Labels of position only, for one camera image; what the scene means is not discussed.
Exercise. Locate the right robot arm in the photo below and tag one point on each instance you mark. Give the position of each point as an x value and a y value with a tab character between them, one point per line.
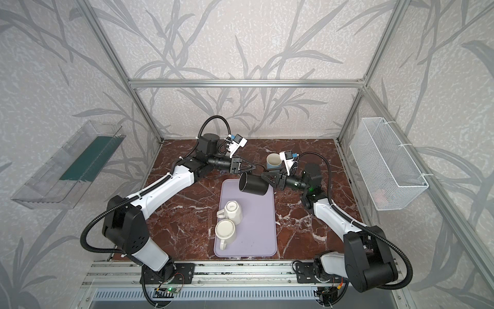
369	260

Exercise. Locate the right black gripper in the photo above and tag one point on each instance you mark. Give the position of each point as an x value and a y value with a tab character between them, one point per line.
274	176

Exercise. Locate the light blue mug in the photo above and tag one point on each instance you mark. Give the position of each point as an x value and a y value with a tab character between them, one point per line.
274	161

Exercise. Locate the clear acrylic wall shelf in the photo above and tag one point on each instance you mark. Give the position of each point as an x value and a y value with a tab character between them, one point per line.
63	180

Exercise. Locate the black enamel mug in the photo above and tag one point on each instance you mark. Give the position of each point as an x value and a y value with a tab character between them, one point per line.
253	184

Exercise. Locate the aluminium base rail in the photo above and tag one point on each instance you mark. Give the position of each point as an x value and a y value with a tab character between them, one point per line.
211	273

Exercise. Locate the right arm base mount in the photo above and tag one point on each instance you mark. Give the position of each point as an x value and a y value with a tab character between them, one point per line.
311	272

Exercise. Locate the white faceted mug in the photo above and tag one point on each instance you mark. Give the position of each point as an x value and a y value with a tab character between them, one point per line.
231	211

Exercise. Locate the white wire mesh basket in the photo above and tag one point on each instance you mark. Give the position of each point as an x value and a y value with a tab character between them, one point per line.
391	176

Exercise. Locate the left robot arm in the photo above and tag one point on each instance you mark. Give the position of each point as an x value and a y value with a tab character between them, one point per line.
125	219

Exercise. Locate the lavender plastic tray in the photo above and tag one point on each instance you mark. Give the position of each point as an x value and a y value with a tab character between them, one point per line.
256	235

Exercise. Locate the cream round mug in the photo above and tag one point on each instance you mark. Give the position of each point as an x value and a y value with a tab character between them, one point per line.
226	233

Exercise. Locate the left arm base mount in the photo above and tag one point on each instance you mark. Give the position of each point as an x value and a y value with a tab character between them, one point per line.
174	273

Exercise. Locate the aluminium cage frame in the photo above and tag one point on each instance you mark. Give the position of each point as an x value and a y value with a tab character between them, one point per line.
467	237

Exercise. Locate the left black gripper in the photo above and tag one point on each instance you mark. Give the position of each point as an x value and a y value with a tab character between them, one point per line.
236	169

